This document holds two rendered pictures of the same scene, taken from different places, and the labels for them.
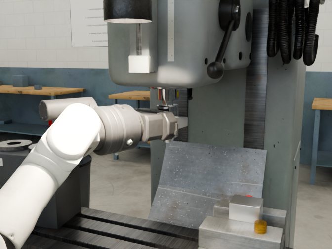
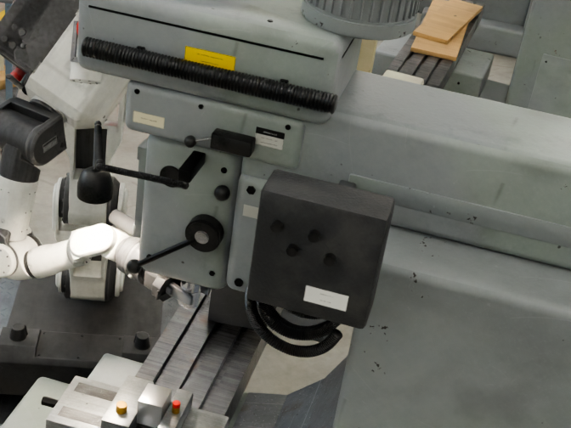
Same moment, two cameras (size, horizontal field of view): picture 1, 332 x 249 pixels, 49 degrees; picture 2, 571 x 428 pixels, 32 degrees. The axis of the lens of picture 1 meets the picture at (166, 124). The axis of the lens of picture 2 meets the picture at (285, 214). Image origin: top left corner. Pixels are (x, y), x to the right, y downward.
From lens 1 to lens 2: 2.13 m
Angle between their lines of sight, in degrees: 73
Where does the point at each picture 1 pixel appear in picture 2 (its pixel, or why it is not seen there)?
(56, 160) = (69, 248)
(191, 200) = (300, 415)
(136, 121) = not seen: hidden behind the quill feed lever
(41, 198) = (55, 261)
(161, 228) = (222, 391)
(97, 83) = not seen: outside the picture
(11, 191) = (48, 247)
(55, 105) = (114, 217)
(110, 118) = (121, 250)
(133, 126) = not seen: hidden behind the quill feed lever
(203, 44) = (146, 242)
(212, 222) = (138, 383)
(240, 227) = (129, 399)
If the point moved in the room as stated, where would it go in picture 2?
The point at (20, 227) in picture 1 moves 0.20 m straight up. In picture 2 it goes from (35, 266) to (36, 188)
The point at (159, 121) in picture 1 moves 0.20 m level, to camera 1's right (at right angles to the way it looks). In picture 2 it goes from (154, 279) to (158, 339)
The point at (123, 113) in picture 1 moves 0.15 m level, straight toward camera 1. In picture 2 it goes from (132, 253) to (61, 256)
